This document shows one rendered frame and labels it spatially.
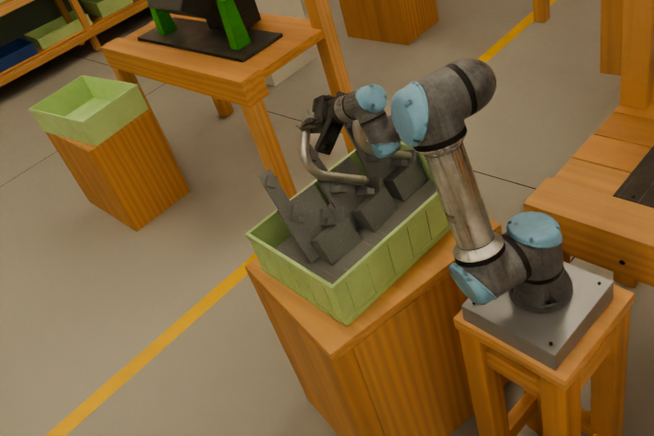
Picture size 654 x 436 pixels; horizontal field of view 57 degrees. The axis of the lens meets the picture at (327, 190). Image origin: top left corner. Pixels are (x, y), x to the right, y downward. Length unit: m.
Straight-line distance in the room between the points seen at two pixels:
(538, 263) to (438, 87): 0.48
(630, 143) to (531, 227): 0.76
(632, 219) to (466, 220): 0.62
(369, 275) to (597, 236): 0.63
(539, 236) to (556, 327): 0.24
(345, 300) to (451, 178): 0.59
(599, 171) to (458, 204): 0.79
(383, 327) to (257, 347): 1.19
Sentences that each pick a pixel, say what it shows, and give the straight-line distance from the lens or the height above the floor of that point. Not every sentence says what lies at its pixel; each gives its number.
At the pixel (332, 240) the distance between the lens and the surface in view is 1.87.
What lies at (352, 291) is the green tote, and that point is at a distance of 1.73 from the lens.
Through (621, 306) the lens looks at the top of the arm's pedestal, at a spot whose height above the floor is 0.85.
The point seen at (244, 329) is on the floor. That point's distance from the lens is 3.02.
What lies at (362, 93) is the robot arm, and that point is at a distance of 1.58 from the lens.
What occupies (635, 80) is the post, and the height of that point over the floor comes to 0.99.
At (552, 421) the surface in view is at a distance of 1.74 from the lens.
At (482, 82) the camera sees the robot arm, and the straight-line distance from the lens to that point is 1.26.
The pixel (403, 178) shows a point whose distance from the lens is 2.03.
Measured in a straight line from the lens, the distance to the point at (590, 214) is 1.84.
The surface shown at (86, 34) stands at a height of 0.23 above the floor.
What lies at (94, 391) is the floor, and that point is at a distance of 3.20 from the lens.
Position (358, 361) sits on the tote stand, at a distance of 1.83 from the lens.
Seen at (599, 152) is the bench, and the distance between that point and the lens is 2.10.
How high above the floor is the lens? 2.13
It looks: 36 degrees down
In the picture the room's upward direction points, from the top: 18 degrees counter-clockwise
